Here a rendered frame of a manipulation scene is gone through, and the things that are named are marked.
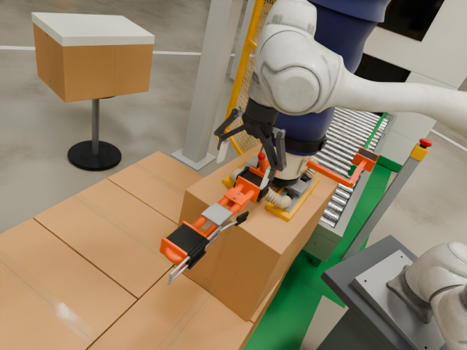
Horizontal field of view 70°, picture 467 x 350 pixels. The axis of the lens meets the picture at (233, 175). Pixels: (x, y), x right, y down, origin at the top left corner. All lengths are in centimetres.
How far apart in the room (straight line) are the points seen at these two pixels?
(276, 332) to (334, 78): 169
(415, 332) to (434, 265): 24
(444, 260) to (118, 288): 114
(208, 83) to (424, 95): 202
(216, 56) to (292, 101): 206
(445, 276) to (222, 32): 195
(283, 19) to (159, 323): 105
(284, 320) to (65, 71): 192
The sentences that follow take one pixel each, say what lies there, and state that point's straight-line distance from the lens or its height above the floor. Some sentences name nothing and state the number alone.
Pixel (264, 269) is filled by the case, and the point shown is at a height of 84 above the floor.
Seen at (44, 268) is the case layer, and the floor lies 54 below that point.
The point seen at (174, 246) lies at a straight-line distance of 80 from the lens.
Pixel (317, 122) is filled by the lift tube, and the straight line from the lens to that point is 113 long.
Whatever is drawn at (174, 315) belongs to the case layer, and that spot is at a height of 54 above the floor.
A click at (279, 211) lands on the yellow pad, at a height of 96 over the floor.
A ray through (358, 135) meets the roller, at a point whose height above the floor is 55.
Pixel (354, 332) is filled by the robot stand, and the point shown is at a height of 51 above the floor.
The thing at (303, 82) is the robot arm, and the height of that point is 155.
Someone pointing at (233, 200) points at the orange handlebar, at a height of 109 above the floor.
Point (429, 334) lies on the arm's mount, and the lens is 145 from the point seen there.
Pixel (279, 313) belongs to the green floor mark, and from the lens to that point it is 215.
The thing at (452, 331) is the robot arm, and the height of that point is 94.
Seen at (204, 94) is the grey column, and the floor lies 64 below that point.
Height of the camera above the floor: 170
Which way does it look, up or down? 35 degrees down
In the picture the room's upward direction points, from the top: 17 degrees clockwise
